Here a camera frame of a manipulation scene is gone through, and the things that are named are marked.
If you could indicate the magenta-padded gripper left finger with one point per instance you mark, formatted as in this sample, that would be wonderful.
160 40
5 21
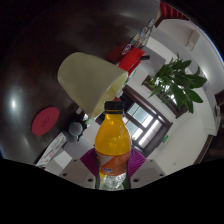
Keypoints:
77 172

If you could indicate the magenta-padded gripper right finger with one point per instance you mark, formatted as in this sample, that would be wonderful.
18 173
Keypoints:
145 172

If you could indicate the orange drink bottle black cap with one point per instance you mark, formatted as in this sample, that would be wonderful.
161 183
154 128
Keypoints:
112 140

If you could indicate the dark-framed window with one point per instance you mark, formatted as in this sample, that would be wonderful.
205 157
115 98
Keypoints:
145 125

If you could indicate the flat round red coaster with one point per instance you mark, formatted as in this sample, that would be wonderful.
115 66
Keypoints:
45 121

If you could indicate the cream-coloured cup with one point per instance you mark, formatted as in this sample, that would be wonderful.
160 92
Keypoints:
88 80

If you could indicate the green leafy potted plant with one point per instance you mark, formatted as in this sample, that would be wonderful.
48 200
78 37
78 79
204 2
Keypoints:
180 85

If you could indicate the red box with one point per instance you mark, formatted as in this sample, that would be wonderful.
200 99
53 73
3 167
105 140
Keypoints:
130 60

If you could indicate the red ribbed hanging decoration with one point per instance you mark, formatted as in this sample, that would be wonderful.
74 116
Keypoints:
170 10

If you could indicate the white wall-mounted unit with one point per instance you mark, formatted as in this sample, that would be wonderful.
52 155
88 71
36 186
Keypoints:
193 39

